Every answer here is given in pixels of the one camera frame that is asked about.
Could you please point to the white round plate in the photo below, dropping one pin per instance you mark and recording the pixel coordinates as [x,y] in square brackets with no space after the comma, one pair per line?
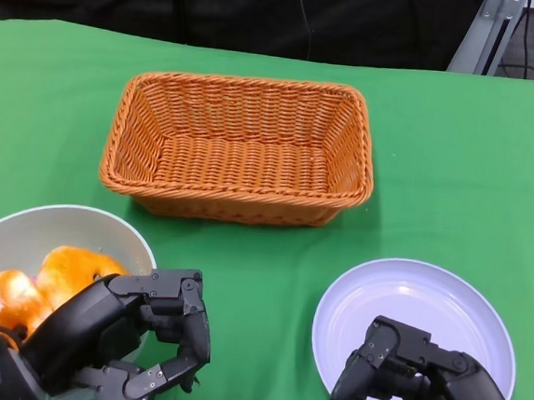
[427,298]

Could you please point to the green tablecloth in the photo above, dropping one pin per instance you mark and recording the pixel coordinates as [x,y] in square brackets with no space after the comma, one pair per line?
[437,177]

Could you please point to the orange white pumpkin bread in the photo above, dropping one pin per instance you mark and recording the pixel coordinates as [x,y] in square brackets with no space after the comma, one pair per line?
[6,294]

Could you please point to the orange wicker basket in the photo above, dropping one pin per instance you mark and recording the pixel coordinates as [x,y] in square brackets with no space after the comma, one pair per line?
[241,169]

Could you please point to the grey metal stand leg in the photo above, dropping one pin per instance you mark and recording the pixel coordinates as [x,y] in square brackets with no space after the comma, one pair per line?
[477,40]

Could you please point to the grey round bowl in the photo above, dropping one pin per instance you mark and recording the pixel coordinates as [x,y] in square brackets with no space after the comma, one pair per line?
[58,228]

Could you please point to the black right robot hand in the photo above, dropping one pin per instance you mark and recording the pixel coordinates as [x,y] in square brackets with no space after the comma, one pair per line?
[465,395]

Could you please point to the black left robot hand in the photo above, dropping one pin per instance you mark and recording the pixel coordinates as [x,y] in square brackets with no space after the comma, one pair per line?
[88,320]

